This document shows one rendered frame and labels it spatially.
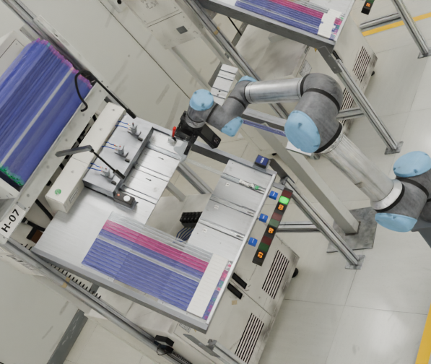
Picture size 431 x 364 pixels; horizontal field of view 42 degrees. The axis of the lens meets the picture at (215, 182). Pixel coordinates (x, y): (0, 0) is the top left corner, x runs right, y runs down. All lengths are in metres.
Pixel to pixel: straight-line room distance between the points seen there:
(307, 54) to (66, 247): 1.66
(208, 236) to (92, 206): 0.47
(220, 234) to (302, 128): 0.72
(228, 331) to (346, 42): 1.81
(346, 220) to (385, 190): 1.06
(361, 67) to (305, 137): 1.97
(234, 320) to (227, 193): 0.63
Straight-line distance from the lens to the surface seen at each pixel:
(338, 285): 2.76
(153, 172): 2.28
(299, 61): 3.05
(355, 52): 3.52
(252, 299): 2.65
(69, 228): 2.21
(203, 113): 1.92
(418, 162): 1.86
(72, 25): 4.18
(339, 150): 1.66
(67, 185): 2.21
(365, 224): 2.88
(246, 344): 2.66
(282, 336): 2.79
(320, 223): 2.53
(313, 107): 1.61
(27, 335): 3.86
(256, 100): 1.91
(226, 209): 2.20
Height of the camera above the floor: 2.03
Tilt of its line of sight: 31 degrees down
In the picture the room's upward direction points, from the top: 45 degrees counter-clockwise
